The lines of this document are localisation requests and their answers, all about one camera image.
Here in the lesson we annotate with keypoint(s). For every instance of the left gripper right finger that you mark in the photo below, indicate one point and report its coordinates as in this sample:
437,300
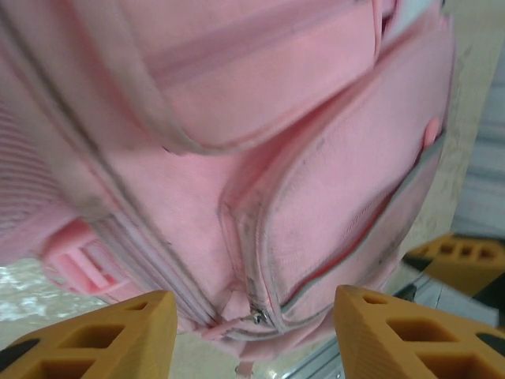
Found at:
363,335

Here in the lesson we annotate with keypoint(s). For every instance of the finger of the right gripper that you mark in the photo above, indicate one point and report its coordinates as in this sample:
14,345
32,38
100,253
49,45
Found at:
453,268

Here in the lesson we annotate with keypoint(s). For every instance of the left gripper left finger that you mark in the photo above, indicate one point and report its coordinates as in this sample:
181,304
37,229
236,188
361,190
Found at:
150,335

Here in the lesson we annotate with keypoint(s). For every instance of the pink school backpack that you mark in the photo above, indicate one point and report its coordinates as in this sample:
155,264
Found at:
236,158

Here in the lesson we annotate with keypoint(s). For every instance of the wide aluminium mounting rail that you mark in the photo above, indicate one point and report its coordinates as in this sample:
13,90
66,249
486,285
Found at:
442,298

